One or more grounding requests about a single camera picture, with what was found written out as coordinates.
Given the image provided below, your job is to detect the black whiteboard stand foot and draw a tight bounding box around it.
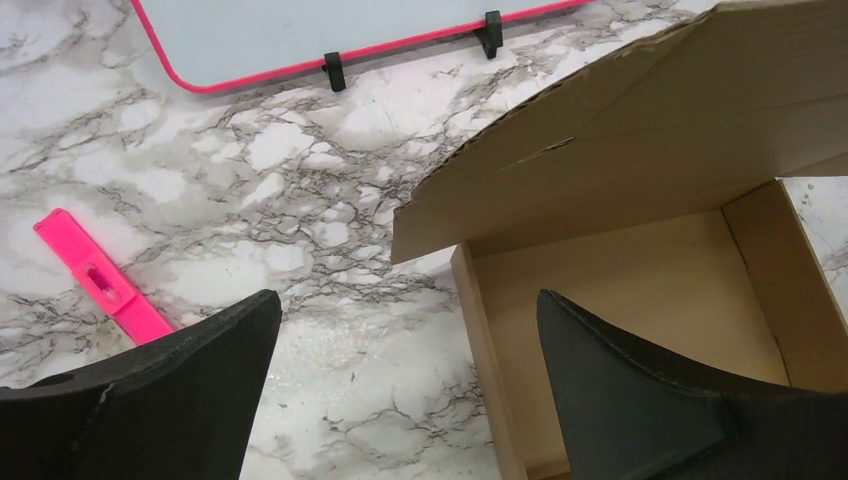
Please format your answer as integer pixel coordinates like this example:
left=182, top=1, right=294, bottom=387
left=474, top=10, right=504, bottom=60
left=323, top=52, right=347, bottom=93

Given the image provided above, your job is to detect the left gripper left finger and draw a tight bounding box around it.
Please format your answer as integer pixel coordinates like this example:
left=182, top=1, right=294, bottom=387
left=1, top=290, right=281, bottom=479

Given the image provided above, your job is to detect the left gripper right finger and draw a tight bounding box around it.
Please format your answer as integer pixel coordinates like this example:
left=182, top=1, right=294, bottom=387
left=536, top=290, right=847, bottom=479

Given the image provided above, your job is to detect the pink marker pen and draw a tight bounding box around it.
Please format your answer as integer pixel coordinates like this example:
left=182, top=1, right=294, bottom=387
left=33, top=208, right=174, bottom=345

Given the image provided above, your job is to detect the pink framed whiteboard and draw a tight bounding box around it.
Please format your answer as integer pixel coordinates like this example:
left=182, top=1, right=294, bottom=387
left=133, top=0, right=574, bottom=94

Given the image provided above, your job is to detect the brown cardboard box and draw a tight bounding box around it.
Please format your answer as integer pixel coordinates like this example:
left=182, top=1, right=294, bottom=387
left=391, top=1, right=847, bottom=479

